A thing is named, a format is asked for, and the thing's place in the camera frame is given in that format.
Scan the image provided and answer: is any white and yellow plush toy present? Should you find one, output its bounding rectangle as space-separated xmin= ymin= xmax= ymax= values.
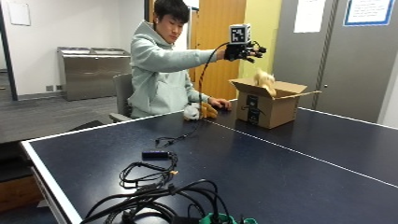
xmin=183 ymin=102 xmax=219 ymax=121

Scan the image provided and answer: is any white marker cube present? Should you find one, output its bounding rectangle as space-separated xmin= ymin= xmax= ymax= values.
xmin=229 ymin=23 xmax=253 ymax=46

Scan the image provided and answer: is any tan plush toy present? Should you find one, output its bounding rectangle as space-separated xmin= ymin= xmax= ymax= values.
xmin=253 ymin=68 xmax=279 ymax=97

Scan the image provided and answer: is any wooden door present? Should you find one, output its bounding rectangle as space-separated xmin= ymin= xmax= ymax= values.
xmin=190 ymin=0 xmax=248 ymax=102

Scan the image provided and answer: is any brown cardboard box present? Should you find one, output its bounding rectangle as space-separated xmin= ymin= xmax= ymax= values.
xmin=228 ymin=77 xmax=323 ymax=130

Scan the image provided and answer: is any white notice sheet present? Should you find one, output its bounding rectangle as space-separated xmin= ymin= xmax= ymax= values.
xmin=293 ymin=0 xmax=329 ymax=35

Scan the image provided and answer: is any the person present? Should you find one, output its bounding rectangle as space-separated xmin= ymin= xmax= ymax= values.
xmin=126 ymin=0 xmax=235 ymax=119

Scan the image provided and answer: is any small black device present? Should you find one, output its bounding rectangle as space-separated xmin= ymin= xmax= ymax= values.
xmin=142 ymin=150 xmax=172 ymax=160

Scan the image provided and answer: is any grey door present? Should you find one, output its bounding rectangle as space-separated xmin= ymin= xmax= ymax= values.
xmin=272 ymin=0 xmax=398 ymax=124

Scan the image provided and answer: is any grey chair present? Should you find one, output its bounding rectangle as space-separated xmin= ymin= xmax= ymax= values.
xmin=108 ymin=72 xmax=138 ymax=123

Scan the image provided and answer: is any blue framed poster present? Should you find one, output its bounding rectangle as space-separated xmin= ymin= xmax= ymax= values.
xmin=343 ymin=0 xmax=397 ymax=27

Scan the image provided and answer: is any stainless steel waste bin cabinet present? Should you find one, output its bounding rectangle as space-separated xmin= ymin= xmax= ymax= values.
xmin=56 ymin=46 xmax=134 ymax=102

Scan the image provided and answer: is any green plastic object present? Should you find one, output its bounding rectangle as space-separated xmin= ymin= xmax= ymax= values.
xmin=199 ymin=212 xmax=259 ymax=224

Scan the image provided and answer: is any wooden cabinet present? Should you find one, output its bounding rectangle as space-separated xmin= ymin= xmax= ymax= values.
xmin=0 ymin=175 xmax=46 ymax=214

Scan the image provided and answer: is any black glove cable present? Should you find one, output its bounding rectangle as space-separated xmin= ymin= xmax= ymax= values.
xmin=155 ymin=41 xmax=231 ymax=148

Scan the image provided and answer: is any coiled thin black cable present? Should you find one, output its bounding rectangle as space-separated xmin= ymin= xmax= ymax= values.
xmin=119 ymin=151 xmax=180 ymax=189

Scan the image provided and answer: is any bundle of thick black cables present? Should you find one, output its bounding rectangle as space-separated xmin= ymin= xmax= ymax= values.
xmin=80 ymin=178 xmax=232 ymax=224

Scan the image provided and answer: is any white paper sheet on wall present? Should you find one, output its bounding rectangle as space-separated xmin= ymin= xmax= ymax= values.
xmin=6 ymin=0 xmax=32 ymax=27

